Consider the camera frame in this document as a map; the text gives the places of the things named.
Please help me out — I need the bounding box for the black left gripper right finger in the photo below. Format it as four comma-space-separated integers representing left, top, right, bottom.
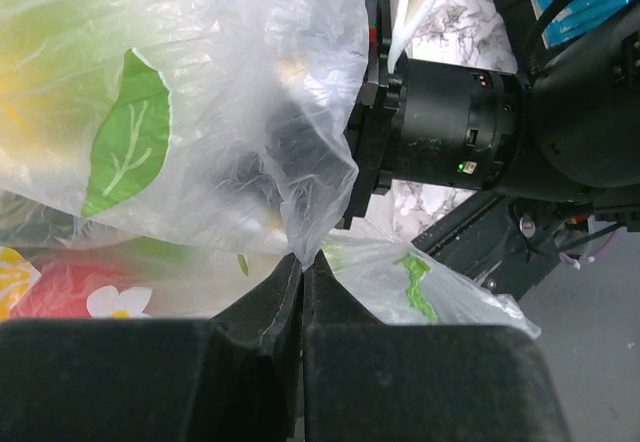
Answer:
303, 256, 571, 441

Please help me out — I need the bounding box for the black tool box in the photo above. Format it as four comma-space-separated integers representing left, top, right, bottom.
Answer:
530, 0, 632, 49

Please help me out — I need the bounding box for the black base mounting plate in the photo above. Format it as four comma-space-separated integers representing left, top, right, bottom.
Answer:
412, 192, 579, 301

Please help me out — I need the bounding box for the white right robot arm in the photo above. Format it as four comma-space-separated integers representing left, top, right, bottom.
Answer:
340, 0, 639, 231

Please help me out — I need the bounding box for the yellow fake fruit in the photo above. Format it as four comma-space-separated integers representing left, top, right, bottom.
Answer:
1, 53, 65, 159

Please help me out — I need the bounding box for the clear plastic bag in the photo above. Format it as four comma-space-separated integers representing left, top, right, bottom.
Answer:
1, 0, 540, 336

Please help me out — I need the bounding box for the red fake fruit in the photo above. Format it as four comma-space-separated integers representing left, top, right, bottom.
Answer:
9, 261, 153, 319

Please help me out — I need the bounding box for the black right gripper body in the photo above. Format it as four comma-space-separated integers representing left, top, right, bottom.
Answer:
337, 0, 403, 230

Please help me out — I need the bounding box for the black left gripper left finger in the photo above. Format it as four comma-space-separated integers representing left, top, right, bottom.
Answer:
1, 256, 302, 441

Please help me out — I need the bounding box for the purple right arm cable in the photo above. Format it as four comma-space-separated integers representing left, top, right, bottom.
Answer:
557, 239, 621, 271

